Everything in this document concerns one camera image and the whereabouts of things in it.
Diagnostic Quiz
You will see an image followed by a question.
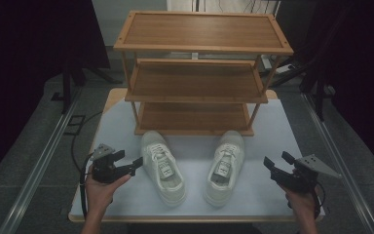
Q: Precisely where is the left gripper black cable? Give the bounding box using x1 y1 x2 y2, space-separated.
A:
79 152 95 219

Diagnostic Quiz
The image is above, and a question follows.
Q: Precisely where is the black floor cable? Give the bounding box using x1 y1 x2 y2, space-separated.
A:
70 110 104 174

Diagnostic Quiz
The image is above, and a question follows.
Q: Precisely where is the white sneaker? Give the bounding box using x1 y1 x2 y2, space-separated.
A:
203 130 246 209
140 130 187 208

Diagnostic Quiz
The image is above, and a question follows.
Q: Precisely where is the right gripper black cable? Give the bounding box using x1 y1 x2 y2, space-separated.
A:
311 181 326 218

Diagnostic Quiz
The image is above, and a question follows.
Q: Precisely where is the black floor socket frame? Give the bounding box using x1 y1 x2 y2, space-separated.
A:
63 114 87 137

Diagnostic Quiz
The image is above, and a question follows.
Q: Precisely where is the dark curtain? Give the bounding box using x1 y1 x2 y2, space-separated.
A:
277 0 374 181
0 0 112 188

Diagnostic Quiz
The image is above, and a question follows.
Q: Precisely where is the white power strip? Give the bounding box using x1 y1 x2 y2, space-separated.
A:
273 63 297 75

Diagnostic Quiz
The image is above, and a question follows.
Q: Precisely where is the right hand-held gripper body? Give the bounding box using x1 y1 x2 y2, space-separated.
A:
271 154 343 195

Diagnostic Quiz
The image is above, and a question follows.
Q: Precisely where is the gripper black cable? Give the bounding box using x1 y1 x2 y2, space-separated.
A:
311 181 326 218
79 152 95 219

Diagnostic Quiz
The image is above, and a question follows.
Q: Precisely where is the person's right hand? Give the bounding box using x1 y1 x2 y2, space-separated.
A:
277 168 321 222

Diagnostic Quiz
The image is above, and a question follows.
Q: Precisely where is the black metal stand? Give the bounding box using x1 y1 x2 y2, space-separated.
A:
268 48 326 122
60 57 124 115

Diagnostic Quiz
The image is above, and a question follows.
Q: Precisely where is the person's left hand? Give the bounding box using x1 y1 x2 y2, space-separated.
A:
85 164 132 217

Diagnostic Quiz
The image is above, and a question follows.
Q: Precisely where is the metal floor rail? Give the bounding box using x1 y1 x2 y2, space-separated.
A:
300 92 374 234
0 91 83 234

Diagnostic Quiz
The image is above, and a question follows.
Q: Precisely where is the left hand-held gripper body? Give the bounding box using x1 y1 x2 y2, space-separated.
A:
90 143 132 184

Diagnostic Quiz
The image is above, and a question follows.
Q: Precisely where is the wooden shoe rack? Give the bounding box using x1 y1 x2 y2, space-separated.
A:
113 10 295 137

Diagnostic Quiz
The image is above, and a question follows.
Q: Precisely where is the white table mat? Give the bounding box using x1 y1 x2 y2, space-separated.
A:
69 98 325 219

